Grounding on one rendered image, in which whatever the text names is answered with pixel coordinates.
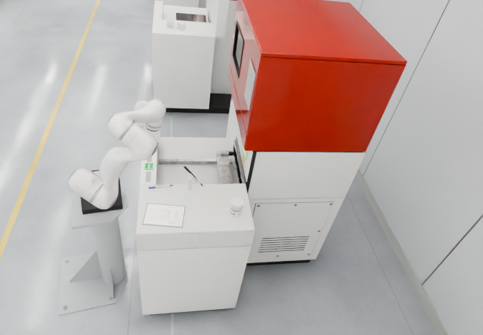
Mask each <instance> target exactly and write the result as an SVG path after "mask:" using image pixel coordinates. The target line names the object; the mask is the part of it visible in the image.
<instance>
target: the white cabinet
mask: <svg viewBox="0 0 483 335"><path fill-rule="evenodd" d="M250 249H251V245H248V246H231V247H199V248H182V249H150V250H137V260H138V268H139V284H140V293H141V301H142V315H157V314H166V313H185V312H194V311H212V310H222V309H232V308H236V302H237V299H238V296H239V291H240V287H241V284H242V280H243V277H244V271H245V268H246V265H247V260H248V257H249V252H250Z"/></svg>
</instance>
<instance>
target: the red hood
mask: <svg viewBox="0 0 483 335"><path fill-rule="evenodd" d="M406 64H407V60H406V59H405V58H404V57H403V56H402V55H401V54H400V53H399V52H398V51H397V50H396V49H395V48H394V47H393V46H392V45H391V44H390V43H389V42H388V41H387V40H386V39H385V38H384V37H383V36H382V35H381V34H380V33H379V32H378V31H377V30H376V29H375V28H374V27H373V26H372V25H371V24H370V23H369V22H368V21H367V20H366V19H365V18H364V17H363V16H362V15H361V14H360V13H359V12H358V11H357V10H356V9H355V8H354V7H353V6H352V5H351V4H350V3H349V2H342V1H327V0H237V3H236V14H235V20H234V31H233V37H232V43H231V54H230V61H229V71H228V79H229V85H230V89H231V95H232V98H233V102H234V108H235V112H236V117H237V121H238V125H239V131H240V134H241V140H242V144H243V147H244V151H309V152H366V150H367V148H368V146H369V143H370V142H371V139H372V137H373V135H374V133H375V131H376V129H377V126H378V124H379V122H380V120H381V118H382V115H383V114H384V112H385V109H386V108H387V105H388V103H389V101H390V99H391V97H392V94H393V92H394V90H395V88H396V86H397V84H398V81H399V79H400V77H401V75H402V74H403V71H404V69H405V66H406Z"/></svg>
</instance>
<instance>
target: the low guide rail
mask: <svg viewBox="0 0 483 335"><path fill-rule="evenodd" d="M159 164H217V161H216V159H159Z"/></svg>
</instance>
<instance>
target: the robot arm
mask: <svg viewBox="0 0 483 335"><path fill-rule="evenodd" d="M165 112H166V103H165V102H164V101H161V100H159V99H153V100H151V101H149V102H148V101H138V102H137V103H136V104H135V106H134V110H133V111H124V112H119V113H117V114H114V115H113V116H112V117H111V118H110V119H109V121H108V124H107V127H108V130H109V131H110V133H111V134H112V135H113V136H115V138H117V139H118V140H120V141H121V142H123V143H124V144H125V145H126V146H128V147H114V148H112V149H110V150H109V151H108V152H107V153H106V155H105V157H104V158H103V159H102V161H101V164H100V167H99V171H96V172H92V171H90V170H89V169H85V168H80V169H77V170H75V171H74V172H73V173H72V174H71V176H70V177H69V179H68V185H69V187H70V189H71V190H72V191H73V192H75V193H76V194H78V195H79V196H80V197H82V198H84V199H85V200H87V201H88V202H89V203H91V204H93V205H94V206H95V207H97V208H100V209H108V208H111V207H112V206H113V205H114V203H115V202H116V200H117V196H118V192H119V182H118V181H119V176H120V174H121V172H122V171H123V169H124V168H125V167H126V166H127V165H128V163H129V162H136V161H143V160H146V159H148V158H150V157H151V156H153V154H154V153H155V152H156V150H157V144H159V139H160V131H161V126H162V120H163V117H164V115H165ZM137 123H146V124H145V125H144V127H143V128H142V127H141V126H140V125H138V124H137Z"/></svg>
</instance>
